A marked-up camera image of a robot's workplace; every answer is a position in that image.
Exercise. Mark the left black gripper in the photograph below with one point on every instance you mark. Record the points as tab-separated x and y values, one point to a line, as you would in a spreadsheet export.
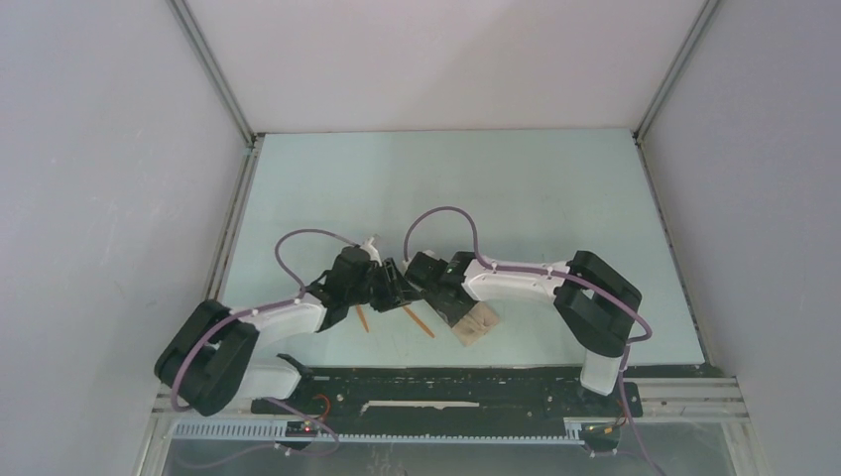
396	293

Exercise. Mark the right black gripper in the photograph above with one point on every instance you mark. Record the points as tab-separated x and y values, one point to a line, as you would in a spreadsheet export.
449	315

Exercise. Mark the orange plastic knife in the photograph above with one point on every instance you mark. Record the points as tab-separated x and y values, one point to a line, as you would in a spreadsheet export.
418	321

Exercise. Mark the beige cloth napkin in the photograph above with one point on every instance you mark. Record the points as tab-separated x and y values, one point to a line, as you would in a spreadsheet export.
475	324

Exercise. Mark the orange plastic fork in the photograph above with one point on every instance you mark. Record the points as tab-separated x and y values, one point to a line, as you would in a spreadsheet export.
362	317

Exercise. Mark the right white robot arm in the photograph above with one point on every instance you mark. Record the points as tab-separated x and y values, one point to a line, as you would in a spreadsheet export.
597	304

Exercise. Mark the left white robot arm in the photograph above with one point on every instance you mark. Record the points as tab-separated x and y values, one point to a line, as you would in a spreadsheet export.
216	356

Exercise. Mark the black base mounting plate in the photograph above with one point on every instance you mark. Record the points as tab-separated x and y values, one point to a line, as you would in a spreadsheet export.
471	401

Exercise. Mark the white cable duct strip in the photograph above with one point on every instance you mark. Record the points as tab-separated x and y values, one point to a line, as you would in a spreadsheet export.
293	431

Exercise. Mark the aluminium frame rail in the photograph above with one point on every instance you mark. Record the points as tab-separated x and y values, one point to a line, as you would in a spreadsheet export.
704	400

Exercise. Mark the left corner aluminium post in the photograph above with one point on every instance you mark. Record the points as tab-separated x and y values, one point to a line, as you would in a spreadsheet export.
207	59

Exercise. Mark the corner aluminium post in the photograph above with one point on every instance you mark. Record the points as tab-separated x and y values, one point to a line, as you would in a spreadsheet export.
698	28
207	59

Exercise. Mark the right corner aluminium post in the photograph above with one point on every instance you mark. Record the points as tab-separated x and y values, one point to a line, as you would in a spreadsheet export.
698	28

